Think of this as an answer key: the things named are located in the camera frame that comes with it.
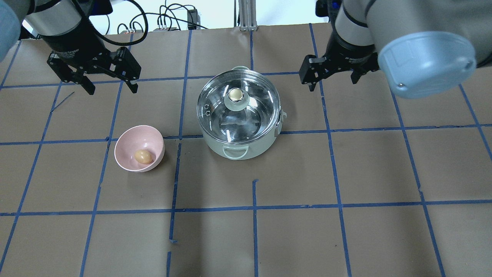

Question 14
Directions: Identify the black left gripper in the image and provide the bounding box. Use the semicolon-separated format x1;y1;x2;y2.
40;29;142;95

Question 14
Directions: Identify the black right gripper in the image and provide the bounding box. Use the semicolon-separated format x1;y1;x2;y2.
299;33;380;92

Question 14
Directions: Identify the brown egg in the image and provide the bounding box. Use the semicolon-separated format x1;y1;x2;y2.
133;149;154;165

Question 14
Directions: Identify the glass pot lid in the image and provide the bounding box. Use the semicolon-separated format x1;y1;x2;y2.
197;69;281;144

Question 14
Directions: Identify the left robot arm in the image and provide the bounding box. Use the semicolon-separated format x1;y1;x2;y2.
0;0;149;95

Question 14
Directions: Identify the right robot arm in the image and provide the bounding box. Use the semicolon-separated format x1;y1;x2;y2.
299;0;492;98

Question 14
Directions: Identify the pale green steel pot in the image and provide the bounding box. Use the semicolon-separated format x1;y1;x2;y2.
196;66;288;160

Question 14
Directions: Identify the pink bowl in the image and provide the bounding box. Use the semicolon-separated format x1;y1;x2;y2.
114;125;165;172

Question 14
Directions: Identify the black cable bundle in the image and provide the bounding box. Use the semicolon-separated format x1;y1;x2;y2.
115;0;210;35

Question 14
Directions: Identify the aluminium frame post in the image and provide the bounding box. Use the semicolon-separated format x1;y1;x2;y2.
238;0;258;32

